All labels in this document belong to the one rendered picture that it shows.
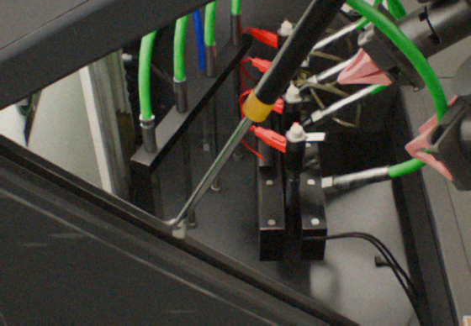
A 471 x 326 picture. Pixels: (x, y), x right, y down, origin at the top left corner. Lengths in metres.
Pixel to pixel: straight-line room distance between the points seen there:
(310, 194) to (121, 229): 0.56
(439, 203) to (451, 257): 0.11
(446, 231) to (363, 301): 0.17
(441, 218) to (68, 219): 0.70
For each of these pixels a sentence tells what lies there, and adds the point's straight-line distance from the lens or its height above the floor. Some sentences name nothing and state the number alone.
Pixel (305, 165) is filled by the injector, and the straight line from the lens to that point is 1.03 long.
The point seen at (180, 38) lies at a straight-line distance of 0.98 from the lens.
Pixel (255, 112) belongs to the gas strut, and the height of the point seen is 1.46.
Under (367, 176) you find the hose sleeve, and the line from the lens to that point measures 0.89.
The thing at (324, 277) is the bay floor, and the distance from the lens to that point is 1.20.
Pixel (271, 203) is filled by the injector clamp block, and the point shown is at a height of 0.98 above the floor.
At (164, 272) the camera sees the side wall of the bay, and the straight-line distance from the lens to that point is 0.63.
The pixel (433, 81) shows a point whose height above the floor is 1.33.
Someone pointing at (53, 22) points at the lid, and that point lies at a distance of 0.44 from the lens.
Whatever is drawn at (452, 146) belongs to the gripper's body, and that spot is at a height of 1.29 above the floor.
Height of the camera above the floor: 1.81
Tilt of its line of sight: 45 degrees down
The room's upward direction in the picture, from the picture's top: 1 degrees clockwise
